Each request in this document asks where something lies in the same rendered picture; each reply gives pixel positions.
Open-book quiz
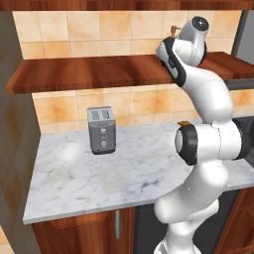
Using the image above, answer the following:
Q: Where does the wooden base cabinet door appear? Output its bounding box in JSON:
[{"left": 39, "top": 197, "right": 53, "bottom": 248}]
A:
[
  {"left": 213, "top": 187, "right": 254, "bottom": 254},
  {"left": 31, "top": 207, "right": 136, "bottom": 254}
]

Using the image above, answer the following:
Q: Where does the grey toaster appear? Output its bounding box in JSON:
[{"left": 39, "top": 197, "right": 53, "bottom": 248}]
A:
[{"left": 86, "top": 105, "right": 117, "bottom": 156}]

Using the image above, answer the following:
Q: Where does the tan pump bottle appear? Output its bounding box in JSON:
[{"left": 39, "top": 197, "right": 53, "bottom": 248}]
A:
[{"left": 169, "top": 25, "right": 182, "bottom": 40}]

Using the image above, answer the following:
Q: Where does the dark hob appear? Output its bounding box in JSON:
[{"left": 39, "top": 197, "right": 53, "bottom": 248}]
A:
[{"left": 232, "top": 115, "right": 254, "bottom": 162}]

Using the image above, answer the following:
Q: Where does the grey range hood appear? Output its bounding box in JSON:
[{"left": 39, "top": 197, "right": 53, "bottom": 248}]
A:
[{"left": 223, "top": 9, "right": 254, "bottom": 91}]

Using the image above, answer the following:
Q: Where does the wooden wall shelf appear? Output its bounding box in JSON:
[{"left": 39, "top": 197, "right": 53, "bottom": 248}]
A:
[{"left": 4, "top": 51, "right": 254, "bottom": 96}]

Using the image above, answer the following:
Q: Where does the silver cabinet door handle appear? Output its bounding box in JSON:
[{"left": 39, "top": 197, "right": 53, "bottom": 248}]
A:
[{"left": 114, "top": 209, "right": 122, "bottom": 240}]

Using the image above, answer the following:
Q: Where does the wooden wall cabinet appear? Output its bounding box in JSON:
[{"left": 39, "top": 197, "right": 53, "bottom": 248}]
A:
[{"left": 0, "top": 0, "right": 254, "bottom": 13}]

